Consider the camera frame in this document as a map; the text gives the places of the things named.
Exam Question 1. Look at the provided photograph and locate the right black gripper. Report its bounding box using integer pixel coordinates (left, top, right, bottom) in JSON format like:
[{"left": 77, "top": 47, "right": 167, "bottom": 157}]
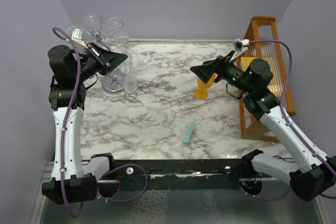
[{"left": 191, "top": 50, "right": 254, "bottom": 95}]

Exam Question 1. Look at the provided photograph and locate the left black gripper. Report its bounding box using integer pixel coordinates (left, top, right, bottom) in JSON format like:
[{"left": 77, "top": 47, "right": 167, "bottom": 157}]
[{"left": 73, "top": 41, "right": 128, "bottom": 81}]

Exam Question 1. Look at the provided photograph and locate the yellow plastic wine glass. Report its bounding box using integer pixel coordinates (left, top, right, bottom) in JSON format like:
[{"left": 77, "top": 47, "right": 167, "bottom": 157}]
[{"left": 194, "top": 73, "right": 216, "bottom": 100}]

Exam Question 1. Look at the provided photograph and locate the clear ribbed wine glass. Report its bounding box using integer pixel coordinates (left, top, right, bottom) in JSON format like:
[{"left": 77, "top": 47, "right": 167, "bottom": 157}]
[{"left": 124, "top": 61, "right": 137, "bottom": 93}]

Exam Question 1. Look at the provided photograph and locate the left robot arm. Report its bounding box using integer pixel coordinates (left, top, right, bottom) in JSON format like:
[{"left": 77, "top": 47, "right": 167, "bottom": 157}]
[{"left": 41, "top": 43, "right": 128, "bottom": 205}]

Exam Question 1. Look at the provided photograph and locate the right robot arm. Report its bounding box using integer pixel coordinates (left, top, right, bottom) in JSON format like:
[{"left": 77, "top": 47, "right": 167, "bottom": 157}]
[{"left": 190, "top": 56, "right": 335, "bottom": 201}]

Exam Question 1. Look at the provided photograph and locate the chrome wine glass rack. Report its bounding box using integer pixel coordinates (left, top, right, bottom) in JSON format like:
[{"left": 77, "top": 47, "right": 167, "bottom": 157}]
[{"left": 83, "top": 14, "right": 130, "bottom": 94}]

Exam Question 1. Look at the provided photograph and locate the yellow card in rack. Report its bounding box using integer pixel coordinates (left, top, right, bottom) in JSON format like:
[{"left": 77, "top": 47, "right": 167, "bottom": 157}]
[{"left": 240, "top": 57, "right": 257, "bottom": 71}]

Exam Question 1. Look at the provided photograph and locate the wooden dish rack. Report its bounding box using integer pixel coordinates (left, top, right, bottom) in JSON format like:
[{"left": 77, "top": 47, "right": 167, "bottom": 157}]
[{"left": 236, "top": 16, "right": 296, "bottom": 142}]

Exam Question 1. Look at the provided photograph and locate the light blue eraser bar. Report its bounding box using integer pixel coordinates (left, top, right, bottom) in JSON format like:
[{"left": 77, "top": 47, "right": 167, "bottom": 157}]
[{"left": 182, "top": 122, "right": 195, "bottom": 144}]

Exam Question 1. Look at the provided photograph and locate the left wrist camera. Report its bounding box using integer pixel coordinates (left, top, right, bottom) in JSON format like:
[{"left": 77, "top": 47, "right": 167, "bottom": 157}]
[{"left": 71, "top": 27, "right": 87, "bottom": 50}]

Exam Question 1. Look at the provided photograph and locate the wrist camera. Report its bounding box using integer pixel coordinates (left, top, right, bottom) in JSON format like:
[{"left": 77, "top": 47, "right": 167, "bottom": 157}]
[
  {"left": 71, "top": 27, "right": 87, "bottom": 50},
  {"left": 231, "top": 39, "right": 249, "bottom": 60}
]

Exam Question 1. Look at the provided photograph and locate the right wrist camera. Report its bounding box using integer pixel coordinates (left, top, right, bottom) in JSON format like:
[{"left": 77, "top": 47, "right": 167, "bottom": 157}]
[{"left": 231, "top": 39, "right": 249, "bottom": 60}]

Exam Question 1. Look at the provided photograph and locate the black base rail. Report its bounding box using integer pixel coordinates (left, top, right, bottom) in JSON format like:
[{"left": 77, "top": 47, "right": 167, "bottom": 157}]
[{"left": 99, "top": 159, "right": 269, "bottom": 191}]

